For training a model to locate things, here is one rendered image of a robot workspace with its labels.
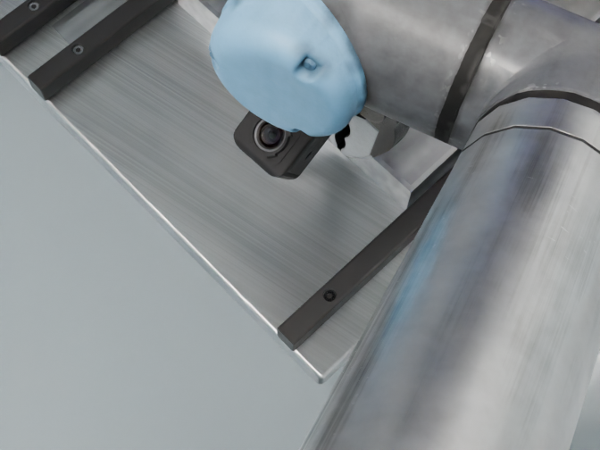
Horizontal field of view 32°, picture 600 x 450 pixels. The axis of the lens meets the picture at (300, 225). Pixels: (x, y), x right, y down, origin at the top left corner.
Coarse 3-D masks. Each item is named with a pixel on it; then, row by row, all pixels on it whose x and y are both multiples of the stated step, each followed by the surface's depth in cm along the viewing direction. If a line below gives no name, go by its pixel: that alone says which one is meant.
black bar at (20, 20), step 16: (32, 0) 85; (48, 0) 85; (64, 0) 86; (16, 16) 85; (32, 16) 85; (48, 16) 86; (0, 32) 84; (16, 32) 85; (32, 32) 86; (0, 48) 85
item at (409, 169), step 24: (192, 0) 85; (216, 0) 88; (552, 0) 88; (576, 0) 88; (408, 144) 83; (432, 144) 83; (360, 168) 82; (384, 168) 79; (408, 168) 82; (432, 168) 79; (408, 192) 78
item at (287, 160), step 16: (240, 128) 66; (256, 128) 65; (272, 128) 64; (240, 144) 66; (256, 144) 65; (272, 144) 65; (288, 144) 64; (304, 144) 64; (320, 144) 66; (256, 160) 65; (272, 160) 65; (288, 160) 64; (304, 160) 65; (272, 176) 65; (288, 176) 66
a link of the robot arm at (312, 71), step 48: (240, 0) 46; (288, 0) 45; (336, 0) 45; (384, 0) 45; (432, 0) 45; (480, 0) 45; (240, 48) 45; (288, 48) 44; (336, 48) 45; (384, 48) 45; (432, 48) 44; (240, 96) 49; (288, 96) 46; (336, 96) 45; (384, 96) 46; (432, 96) 45
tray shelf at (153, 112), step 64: (0, 0) 88; (128, 64) 86; (192, 64) 86; (128, 128) 84; (192, 128) 84; (192, 192) 82; (256, 192) 82; (320, 192) 82; (384, 192) 82; (192, 256) 81; (256, 256) 80; (320, 256) 80; (256, 320) 79
